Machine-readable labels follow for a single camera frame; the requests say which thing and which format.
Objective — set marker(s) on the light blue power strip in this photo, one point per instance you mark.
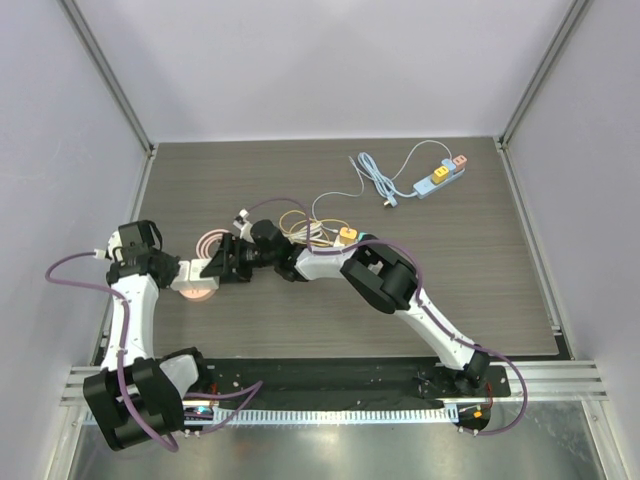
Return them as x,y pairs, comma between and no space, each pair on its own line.
425,187

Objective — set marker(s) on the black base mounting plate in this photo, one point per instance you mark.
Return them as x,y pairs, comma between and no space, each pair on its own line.
346,385

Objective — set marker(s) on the pink plug adapter on strip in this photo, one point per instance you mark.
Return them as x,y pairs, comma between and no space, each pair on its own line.
459,163

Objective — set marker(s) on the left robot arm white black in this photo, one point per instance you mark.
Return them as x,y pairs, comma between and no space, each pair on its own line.
136,396

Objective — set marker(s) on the right aluminium frame post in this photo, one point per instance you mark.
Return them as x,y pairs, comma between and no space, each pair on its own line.
569,23

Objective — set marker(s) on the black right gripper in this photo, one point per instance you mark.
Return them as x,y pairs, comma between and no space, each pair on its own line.
235,256

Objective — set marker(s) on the aluminium frame rail front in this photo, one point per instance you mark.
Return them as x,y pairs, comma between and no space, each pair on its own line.
546,381

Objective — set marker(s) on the white cube socket plain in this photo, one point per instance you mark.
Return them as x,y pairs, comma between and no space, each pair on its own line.
207,283

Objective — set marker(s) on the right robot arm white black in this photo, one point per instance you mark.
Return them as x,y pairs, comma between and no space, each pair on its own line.
386,280

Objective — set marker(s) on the teal plug adapter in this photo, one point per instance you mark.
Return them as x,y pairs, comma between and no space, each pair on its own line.
365,236

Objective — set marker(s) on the white slotted cable duct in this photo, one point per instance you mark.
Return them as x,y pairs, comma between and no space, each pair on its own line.
447,414

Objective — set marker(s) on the left aluminium frame post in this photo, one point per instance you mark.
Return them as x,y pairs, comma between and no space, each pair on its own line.
100,62

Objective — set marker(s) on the white cube socket tiger sticker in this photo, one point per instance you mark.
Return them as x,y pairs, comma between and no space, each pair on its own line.
186,278

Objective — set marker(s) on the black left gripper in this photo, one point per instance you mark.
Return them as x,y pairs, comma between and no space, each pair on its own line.
171,269

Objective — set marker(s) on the yellow orange plug adapter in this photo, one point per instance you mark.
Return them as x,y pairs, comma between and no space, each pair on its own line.
348,236

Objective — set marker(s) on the yellow plug adapter on strip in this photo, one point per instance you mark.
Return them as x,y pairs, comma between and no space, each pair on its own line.
440,175

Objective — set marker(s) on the aluminium frame post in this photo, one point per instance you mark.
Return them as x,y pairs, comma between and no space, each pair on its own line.
569,23
100,62

